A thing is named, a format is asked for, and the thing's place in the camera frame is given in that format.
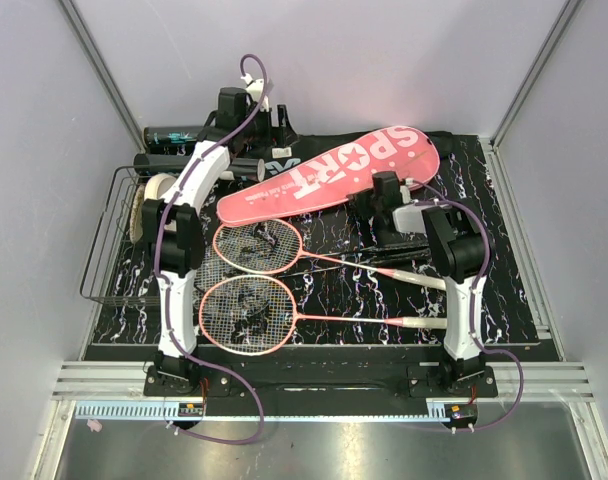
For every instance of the black racket upper handle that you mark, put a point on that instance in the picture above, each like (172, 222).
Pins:
(411, 245)

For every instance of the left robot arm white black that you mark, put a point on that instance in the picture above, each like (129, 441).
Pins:
(172, 230)

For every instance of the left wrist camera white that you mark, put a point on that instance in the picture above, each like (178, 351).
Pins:
(258, 90)

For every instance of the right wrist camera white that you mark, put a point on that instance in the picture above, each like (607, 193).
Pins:
(409, 219)

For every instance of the black teal shuttlecock tube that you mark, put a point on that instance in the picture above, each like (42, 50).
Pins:
(171, 135)

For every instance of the pink racket cover bag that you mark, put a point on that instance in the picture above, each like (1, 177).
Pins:
(329, 179)

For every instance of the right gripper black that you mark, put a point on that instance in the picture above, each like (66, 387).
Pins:
(359, 203)

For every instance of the pink badminton racket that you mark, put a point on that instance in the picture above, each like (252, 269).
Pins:
(254, 315)
(274, 246)

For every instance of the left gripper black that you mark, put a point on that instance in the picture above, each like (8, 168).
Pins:
(281, 137)

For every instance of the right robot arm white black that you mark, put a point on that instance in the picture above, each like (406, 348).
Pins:
(461, 250)

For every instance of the black racket bag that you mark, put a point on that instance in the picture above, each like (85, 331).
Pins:
(305, 147)

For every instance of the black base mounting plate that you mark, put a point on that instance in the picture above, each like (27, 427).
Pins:
(414, 380)

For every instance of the black wire basket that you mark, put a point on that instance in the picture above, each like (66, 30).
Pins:
(118, 272)

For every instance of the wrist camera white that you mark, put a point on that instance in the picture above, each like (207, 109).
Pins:
(409, 219)
(258, 90)

